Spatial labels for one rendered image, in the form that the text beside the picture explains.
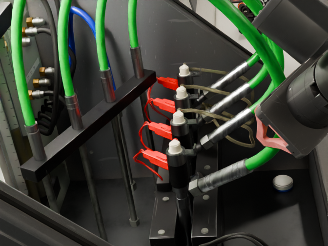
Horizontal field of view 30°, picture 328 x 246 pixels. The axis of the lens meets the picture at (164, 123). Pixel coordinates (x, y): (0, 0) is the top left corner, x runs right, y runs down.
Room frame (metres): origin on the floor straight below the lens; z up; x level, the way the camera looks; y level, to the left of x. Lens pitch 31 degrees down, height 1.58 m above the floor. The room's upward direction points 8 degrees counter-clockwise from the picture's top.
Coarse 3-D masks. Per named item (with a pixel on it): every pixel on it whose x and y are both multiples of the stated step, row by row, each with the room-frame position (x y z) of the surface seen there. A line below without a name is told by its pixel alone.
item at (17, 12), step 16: (16, 0) 0.73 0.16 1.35; (208, 0) 0.60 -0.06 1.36; (224, 0) 0.59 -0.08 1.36; (16, 16) 0.74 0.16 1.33; (240, 16) 0.58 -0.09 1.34; (16, 32) 0.74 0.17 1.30; (256, 32) 0.58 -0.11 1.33; (16, 48) 0.75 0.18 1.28; (256, 48) 0.57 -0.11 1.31; (16, 64) 0.75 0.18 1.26; (272, 64) 0.56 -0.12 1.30; (16, 80) 0.75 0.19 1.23; (272, 80) 0.56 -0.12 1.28; (32, 112) 0.76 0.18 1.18; (32, 128) 0.75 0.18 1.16; (256, 160) 0.58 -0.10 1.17
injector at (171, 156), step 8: (168, 152) 0.72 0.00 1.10; (168, 160) 0.72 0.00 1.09; (176, 160) 0.71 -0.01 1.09; (184, 160) 0.72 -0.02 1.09; (168, 168) 0.72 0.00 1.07; (176, 168) 0.71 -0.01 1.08; (184, 168) 0.72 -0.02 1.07; (176, 176) 0.71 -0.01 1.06; (184, 176) 0.72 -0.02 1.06; (192, 176) 0.72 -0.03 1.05; (200, 176) 0.72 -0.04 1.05; (176, 184) 0.71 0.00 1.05; (184, 184) 0.72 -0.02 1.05; (176, 192) 0.72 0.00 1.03; (184, 192) 0.72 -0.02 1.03; (176, 200) 0.73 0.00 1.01; (184, 200) 0.72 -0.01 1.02; (184, 208) 0.72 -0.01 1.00; (184, 216) 0.72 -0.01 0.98; (184, 224) 0.72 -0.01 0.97; (184, 232) 0.72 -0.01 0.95; (184, 240) 0.72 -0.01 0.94
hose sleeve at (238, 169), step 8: (224, 168) 0.60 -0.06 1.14; (232, 168) 0.59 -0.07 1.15; (240, 168) 0.58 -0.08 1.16; (208, 176) 0.61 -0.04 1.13; (216, 176) 0.60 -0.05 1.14; (224, 176) 0.60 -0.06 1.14; (232, 176) 0.59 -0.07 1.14; (240, 176) 0.59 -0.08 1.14; (200, 184) 0.61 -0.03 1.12; (208, 184) 0.61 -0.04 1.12; (216, 184) 0.60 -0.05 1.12
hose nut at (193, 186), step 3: (195, 180) 0.63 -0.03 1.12; (198, 180) 0.62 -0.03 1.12; (189, 183) 0.63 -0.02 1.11; (192, 183) 0.63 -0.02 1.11; (195, 183) 0.62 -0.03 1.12; (189, 186) 0.62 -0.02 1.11; (192, 186) 0.62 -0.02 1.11; (195, 186) 0.62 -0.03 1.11; (198, 186) 0.62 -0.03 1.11; (189, 189) 0.62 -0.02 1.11; (192, 189) 0.62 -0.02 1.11; (195, 189) 0.62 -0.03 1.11; (198, 189) 0.61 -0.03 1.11; (192, 192) 0.62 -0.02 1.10; (195, 192) 0.62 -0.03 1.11; (198, 192) 0.61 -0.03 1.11; (201, 192) 0.61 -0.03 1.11; (204, 192) 0.61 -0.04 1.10; (195, 195) 0.62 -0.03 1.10; (198, 195) 0.62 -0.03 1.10
